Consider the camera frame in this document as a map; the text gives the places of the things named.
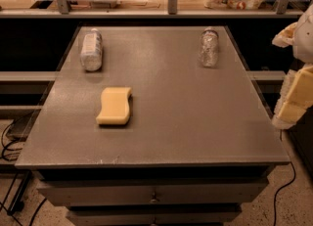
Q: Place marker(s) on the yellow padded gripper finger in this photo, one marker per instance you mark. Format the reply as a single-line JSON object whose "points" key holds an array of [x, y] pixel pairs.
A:
{"points": [[285, 37], [296, 97]]}

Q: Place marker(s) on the clear crinkled water bottle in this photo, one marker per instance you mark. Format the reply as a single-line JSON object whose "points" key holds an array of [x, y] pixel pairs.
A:
{"points": [[209, 47]]}

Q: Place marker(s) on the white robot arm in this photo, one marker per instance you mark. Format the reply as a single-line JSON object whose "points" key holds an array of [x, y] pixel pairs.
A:
{"points": [[302, 46]]}

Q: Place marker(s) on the white labelled plastic bottle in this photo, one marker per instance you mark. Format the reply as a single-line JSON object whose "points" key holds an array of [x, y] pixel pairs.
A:
{"points": [[92, 50]]}

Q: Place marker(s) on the grey drawer cabinet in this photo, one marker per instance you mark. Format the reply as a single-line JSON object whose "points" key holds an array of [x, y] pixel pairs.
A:
{"points": [[199, 138]]}

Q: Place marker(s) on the upper drawer knob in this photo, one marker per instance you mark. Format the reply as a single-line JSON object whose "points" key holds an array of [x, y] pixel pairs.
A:
{"points": [[154, 199]]}

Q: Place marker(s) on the yellow wavy sponge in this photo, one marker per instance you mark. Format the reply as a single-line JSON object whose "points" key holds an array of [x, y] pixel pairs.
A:
{"points": [[115, 109]]}

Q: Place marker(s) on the metal shelf rail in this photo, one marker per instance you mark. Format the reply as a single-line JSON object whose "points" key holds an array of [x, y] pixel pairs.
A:
{"points": [[146, 14]]}

